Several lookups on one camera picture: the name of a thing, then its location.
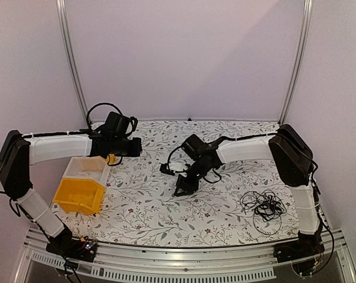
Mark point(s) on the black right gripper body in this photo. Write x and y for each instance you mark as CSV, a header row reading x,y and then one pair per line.
x,y
201,168

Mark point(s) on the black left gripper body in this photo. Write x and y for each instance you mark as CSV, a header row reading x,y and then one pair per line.
x,y
120,149

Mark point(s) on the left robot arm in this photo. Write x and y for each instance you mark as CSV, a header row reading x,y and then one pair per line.
x,y
20,151

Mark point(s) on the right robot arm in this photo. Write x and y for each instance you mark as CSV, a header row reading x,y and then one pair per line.
x,y
295,166

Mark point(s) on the yellow plastic bin far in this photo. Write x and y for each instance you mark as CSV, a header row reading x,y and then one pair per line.
x,y
111,160

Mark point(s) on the yellow plastic bin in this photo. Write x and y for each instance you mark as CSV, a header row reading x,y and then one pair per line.
x,y
111,160
79,195

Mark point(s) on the translucent white plastic bin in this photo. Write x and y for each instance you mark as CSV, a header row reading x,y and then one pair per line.
x,y
94,168

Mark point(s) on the yellow plastic bin near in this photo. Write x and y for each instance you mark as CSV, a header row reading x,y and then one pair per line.
x,y
79,195

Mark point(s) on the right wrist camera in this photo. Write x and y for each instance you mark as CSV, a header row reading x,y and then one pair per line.
x,y
172,168

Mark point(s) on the aluminium front rail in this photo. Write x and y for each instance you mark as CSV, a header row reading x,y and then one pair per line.
x,y
125,263

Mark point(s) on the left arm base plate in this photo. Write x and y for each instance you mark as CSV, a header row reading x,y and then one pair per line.
x,y
83,249

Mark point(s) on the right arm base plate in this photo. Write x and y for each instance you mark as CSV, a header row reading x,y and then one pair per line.
x,y
297,249

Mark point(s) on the left aluminium frame post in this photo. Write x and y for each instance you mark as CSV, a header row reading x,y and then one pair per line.
x,y
71,61

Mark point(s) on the aluminium frame post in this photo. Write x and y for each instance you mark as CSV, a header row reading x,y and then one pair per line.
x,y
71,61
300,52

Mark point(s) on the right aluminium frame post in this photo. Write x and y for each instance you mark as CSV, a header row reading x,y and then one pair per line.
x,y
300,52

